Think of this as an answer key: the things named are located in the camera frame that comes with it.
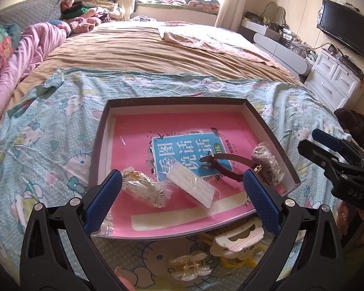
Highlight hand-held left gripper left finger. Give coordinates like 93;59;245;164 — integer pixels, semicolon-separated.
20;169;131;291

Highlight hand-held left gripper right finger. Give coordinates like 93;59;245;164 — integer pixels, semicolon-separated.
243;168;345;291

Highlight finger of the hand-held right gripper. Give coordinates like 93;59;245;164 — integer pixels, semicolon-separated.
311;128;353;156
297;139;353;174

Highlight white hair claw clip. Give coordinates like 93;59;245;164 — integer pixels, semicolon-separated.
209;217;266;259

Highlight maroon strap wristwatch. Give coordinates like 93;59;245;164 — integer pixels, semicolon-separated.
206;150;263;183

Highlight yellow hair tie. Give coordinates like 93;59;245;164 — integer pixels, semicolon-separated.
220;244;267;270

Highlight clear pearl hair claw clip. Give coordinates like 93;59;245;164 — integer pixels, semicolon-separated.
168;251;211;281

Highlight pink book box tray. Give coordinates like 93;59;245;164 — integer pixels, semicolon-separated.
88;97;301;241

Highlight bagged gold jewelry card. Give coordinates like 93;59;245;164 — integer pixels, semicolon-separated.
117;167;173;210

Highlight bagged dark jewelry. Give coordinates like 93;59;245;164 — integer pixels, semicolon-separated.
250;142;286;185

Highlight person's right hand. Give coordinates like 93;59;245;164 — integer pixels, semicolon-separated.
336;202;364;249

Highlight small clear plastic bag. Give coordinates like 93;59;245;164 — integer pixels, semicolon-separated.
91;212;114;237

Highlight dark brown fuzzy object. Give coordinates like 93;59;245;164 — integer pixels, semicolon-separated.
334;107;364;149

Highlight white drawer dresser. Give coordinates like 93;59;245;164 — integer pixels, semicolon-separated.
305;50;363;111

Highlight cartoon cat printed sheet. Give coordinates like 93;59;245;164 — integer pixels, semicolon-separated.
0;68;349;291

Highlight clear white plastic packet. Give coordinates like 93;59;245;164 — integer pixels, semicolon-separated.
165;161;220;210

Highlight grey white dressing desk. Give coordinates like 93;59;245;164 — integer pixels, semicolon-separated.
240;21;314;76

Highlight desk clutter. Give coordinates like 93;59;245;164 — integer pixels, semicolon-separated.
244;12;317;59

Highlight black flat television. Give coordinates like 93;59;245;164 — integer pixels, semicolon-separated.
317;0;364;58

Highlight wavy edged mirror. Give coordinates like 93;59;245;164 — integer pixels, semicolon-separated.
262;1;287;25

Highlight tan blanket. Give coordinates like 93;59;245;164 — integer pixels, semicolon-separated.
15;21;304;97

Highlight pink quilt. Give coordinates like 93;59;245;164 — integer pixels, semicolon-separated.
0;23;72;134

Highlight cream curtain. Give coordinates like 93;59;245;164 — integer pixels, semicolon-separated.
215;0;255;28

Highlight blue floral pillow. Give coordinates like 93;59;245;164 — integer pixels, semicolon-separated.
0;23;23;94

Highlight clothes on window seat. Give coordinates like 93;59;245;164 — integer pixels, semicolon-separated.
161;0;220;14

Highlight pile of clothes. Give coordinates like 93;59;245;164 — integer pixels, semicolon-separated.
61;0;125;34

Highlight window seat bench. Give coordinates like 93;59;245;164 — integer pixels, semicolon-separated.
130;0;219;26

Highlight grey quilted headboard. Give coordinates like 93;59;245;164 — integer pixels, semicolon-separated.
0;0;64;31

